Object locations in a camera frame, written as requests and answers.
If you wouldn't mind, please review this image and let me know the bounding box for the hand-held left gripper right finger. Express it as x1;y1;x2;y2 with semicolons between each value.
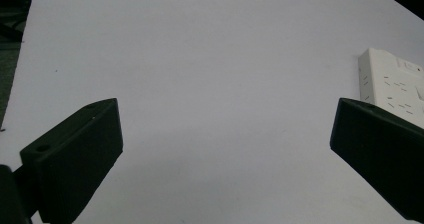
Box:
329;97;424;224

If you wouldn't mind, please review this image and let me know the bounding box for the white paper sheet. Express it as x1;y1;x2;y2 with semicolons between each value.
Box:
0;0;424;224

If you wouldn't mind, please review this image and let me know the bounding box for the white power strip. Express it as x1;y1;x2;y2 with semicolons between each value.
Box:
358;47;424;130

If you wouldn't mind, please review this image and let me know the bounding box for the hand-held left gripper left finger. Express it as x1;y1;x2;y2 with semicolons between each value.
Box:
19;97;124;224

